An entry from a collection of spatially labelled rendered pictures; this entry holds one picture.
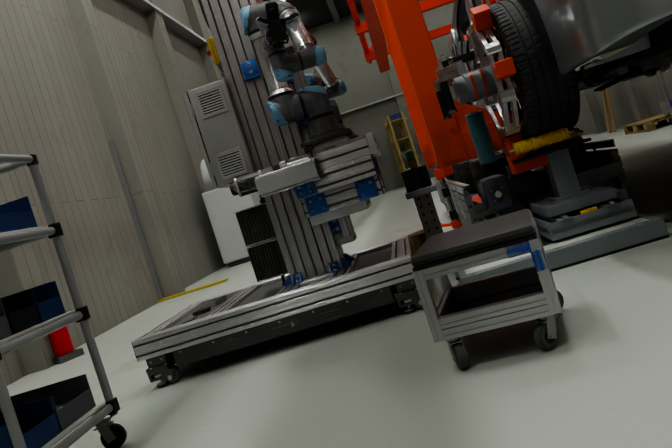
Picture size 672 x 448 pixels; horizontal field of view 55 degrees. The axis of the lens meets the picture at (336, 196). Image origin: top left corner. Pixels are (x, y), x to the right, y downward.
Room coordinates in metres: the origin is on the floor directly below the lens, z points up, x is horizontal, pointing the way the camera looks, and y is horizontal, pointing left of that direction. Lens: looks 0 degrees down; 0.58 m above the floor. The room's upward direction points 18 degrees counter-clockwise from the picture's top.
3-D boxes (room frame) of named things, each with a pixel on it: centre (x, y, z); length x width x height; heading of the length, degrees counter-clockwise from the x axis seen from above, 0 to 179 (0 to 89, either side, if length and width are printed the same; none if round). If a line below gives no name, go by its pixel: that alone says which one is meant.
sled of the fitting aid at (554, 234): (2.97, -1.03, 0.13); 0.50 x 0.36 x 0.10; 173
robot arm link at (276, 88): (2.82, 0.09, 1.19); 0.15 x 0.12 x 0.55; 99
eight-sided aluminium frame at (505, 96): (3.02, -0.86, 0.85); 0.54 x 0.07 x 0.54; 173
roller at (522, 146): (2.89, -0.95, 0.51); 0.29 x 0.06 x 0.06; 83
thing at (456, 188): (4.77, -0.85, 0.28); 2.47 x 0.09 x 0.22; 173
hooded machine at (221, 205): (9.63, 1.43, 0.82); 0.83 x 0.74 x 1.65; 174
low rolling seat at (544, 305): (1.92, -0.36, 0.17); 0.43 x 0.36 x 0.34; 164
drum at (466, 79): (3.03, -0.79, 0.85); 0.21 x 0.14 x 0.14; 83
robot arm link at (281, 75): (2.56, 0.03, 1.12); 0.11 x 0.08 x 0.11; 99
